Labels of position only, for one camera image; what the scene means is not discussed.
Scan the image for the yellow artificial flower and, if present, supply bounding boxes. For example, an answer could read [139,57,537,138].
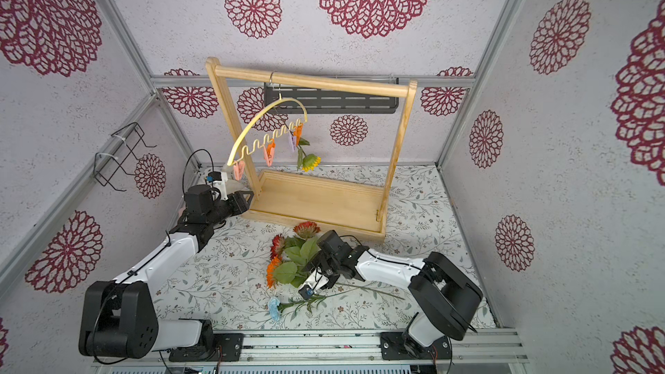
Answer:
[295,138,321,172]

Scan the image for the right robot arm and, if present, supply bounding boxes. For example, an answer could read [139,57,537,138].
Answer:
[299,230,483,357]

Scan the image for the blue artificial flower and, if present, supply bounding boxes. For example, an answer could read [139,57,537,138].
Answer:
[267,287,360,322]

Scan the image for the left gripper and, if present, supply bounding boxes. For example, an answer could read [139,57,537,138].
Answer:
[206,189,254,227]

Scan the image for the orange artificial flower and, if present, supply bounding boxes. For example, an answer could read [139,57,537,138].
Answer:
[266,253,406,302]

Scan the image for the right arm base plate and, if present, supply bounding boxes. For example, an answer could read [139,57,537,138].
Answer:
[379,332,452,361]

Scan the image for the orange clothespin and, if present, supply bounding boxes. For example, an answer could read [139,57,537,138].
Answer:
[264,140,276,166]
[293,124,303,146]

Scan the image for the dark slotted wall shelf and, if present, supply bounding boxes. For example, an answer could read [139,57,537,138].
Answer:
[263,85,399,114]

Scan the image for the red artificial flower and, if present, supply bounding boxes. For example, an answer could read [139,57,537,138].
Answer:
[283,222,321,267]
[270,234,304,260]

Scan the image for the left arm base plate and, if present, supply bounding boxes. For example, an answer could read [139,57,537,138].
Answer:
[168,320,244,363]

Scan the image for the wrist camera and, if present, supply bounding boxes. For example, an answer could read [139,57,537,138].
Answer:
[205,170,228,201]
[298,273,329,301]

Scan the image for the aluminium front rail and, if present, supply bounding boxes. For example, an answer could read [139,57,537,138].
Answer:
[87,328,529,373]

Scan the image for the black wire wall rack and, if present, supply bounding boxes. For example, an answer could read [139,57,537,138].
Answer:
[92,121,157,192]

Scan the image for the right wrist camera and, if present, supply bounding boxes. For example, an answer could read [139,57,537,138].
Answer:
[298,273,329,301]

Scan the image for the yellow wavy clothes hanger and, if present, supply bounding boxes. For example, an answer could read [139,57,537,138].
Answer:
[226,90,308,167]

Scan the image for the wooden clothes rack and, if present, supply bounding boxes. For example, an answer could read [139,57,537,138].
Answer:
[205,57,417,242]

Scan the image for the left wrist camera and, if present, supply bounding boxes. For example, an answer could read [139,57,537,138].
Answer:
[205,170,228,201]

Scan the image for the white plush toy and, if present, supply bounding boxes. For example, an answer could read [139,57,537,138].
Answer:
[205,170,229,188]

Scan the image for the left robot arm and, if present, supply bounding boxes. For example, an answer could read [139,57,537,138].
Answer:
[78,185,254,365]

